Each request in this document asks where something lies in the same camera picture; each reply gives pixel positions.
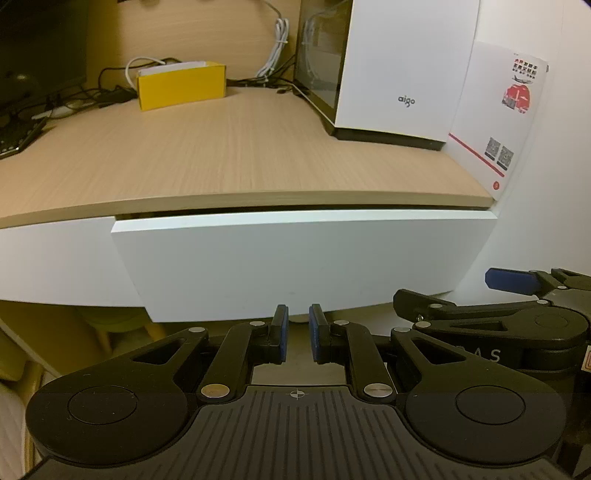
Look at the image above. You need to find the white looped cable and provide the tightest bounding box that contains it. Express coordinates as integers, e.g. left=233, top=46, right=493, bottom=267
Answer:
left=126, top=56, right=167, bottom=90

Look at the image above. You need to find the black monitor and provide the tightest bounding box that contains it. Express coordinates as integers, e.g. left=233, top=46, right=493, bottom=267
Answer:
left=0, top=0, right=88, bottom=121

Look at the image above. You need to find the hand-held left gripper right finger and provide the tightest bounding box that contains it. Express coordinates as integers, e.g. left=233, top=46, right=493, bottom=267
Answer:
left=308, top=303, right=467, bottom=411

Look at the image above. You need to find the white cable bundle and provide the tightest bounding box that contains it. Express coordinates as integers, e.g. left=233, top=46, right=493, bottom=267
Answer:
left=256, top=0, right=291, bottom=79

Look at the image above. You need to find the white front wooden drawer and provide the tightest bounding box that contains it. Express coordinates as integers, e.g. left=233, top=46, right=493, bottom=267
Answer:
left=111, top=210, right=498, bottom=323

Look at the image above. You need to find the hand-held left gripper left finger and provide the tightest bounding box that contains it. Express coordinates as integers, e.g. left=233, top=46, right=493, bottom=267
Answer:
left=130, top=305, right=291, bottom=412

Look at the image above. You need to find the white power strip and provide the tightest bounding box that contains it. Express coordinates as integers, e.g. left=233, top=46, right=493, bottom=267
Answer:
left=45, top=102, right=88, bottom=121

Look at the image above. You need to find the black keyboard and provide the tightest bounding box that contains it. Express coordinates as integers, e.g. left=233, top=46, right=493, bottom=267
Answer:
left=0, top=115, right=49, bottom=160

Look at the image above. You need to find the yellow cardboard box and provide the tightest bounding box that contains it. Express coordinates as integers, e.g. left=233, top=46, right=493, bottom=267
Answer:
left=136, top=61, right=227, bottom=112

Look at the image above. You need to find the black cable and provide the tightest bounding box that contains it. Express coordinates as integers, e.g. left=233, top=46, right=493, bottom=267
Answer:
left=226, top=76, right=305, bottom=96
left=48, top=58, right=185, bottom=114

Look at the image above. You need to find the white computer case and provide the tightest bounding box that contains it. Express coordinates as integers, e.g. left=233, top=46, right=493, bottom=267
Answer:
left=294, top=0, right=481, bottom=152

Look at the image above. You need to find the white cabinet panel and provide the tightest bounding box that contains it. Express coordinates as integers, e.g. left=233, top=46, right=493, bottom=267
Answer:
left=0, top=216, right=146, bottom=308

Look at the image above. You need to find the light yellow chair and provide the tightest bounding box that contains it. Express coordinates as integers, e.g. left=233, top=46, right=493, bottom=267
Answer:
left=76, top=302, right=164, bottom=354

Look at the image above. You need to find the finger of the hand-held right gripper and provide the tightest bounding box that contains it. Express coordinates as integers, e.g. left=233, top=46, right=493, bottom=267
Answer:
left=485, top=267, right=591, bottom=302
left=392, top=288, right=550, bottom=340

